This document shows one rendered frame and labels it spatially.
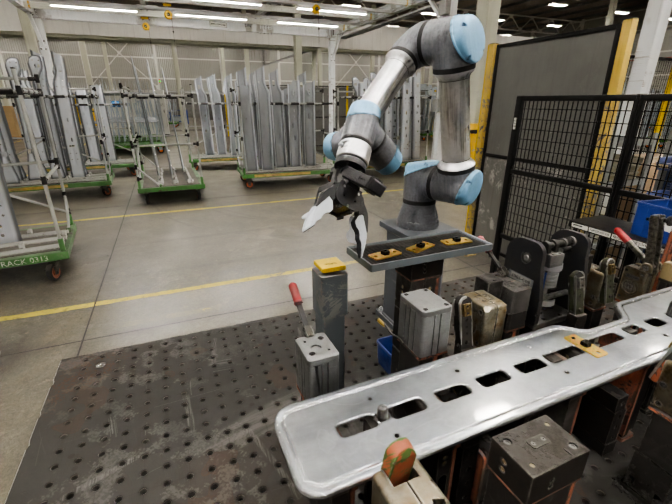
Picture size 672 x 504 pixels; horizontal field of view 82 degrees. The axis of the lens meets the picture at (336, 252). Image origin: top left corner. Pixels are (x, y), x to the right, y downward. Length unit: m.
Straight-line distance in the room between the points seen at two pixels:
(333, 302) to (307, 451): 0.37
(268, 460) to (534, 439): 0.63
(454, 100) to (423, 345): 0.69
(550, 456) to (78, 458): 1.05
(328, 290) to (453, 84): 0.67
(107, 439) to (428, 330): 0.87
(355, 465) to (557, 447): 0.31
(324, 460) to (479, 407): 0.30
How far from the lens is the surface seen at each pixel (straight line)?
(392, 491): 0.58
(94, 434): 1.30
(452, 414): 0.78
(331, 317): 0.96
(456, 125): 1.24
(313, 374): 0.79
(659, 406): 1.08
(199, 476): 1.10
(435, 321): 0.87
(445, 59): 1.19
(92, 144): 10.03
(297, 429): 0.73
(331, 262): 0.93
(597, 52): 3.45
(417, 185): 1.36
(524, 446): 0.72
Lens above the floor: 1.52
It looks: 21 degrees down
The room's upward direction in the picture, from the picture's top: straight up
